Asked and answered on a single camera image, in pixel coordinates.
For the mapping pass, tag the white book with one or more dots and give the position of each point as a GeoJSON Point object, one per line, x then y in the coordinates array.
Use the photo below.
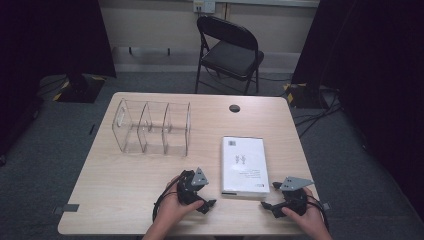
{"type": "Point", "coordinates": [245, 166]}

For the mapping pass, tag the black folding chair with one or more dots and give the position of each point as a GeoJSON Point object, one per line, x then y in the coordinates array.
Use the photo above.
{"type": "Point", "coordinates": [231, 56]}

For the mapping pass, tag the grey tape strip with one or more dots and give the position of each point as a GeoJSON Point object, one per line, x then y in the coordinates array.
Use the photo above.
{"type": "Point", "coordinates": [68, 208]}
{"type": "Point", "coordinates": [326, 206]}

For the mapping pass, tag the black stand base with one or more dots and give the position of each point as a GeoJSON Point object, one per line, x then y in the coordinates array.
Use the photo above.
{"type": "Point", "coordinates": [305, 96]}
{"type": "Point", "coordinates": [80, 90]}

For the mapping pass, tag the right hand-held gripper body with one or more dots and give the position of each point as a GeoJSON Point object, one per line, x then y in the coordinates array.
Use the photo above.
{"type": "Point", "coordinates": [295, 200]}

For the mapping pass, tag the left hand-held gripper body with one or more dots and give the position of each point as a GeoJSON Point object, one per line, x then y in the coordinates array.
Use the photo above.
{"type": "Point", "coordinates": [186, 191]}

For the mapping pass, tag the person's right hand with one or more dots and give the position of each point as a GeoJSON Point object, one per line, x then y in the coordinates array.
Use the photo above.
{"type": "Point", "coordinates": [311, 216]}

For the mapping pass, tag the person's left hand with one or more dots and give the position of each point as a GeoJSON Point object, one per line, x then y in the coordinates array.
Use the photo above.
{"type": "Point", "coordinates": [170, 210]}

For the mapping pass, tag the clear acrylic divider rack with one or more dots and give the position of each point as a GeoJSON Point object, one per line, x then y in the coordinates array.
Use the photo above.
{"type": "Point", "coordinates": [151, 128]}

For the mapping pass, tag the dark curtain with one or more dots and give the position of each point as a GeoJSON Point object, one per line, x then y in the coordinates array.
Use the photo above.
{"type": "Point", "coordinates": [40, 50]}
{"type": "Point", "coordinates": [373, 66]}

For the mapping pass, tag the white wall socket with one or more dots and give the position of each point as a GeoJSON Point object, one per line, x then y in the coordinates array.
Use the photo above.
{"type": "Point", "coordinates": [204, 6]}

